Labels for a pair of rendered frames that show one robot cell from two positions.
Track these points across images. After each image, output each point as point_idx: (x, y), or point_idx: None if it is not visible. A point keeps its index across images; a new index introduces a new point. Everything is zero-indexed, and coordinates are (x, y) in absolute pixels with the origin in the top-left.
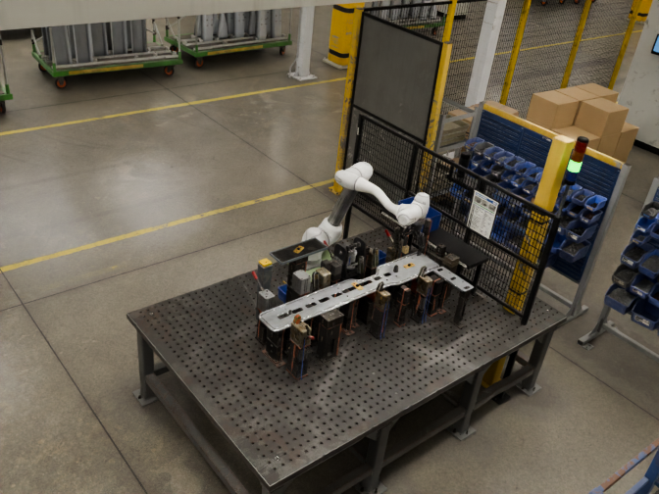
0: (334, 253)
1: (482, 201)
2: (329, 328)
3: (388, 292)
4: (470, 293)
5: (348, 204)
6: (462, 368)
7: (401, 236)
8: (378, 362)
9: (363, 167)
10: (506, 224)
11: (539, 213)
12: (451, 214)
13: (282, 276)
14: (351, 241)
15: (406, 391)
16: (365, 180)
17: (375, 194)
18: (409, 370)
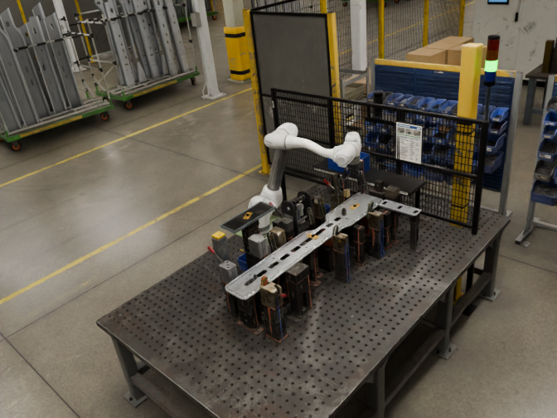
0: (283, 211)
1: (406, 130)
2: (298, 283)
3: None
4: None
5: (283, 166)
6: (434, 289)
7: None
8: (352, 303)
9: (288, 126)
10: (434, 145)
11: (465, 123)
12: (379, 152)
13: (239, 249)
14: None
15: (390, 325)
16: (293, 137)
17: (306, 146)
18: (385, 304)
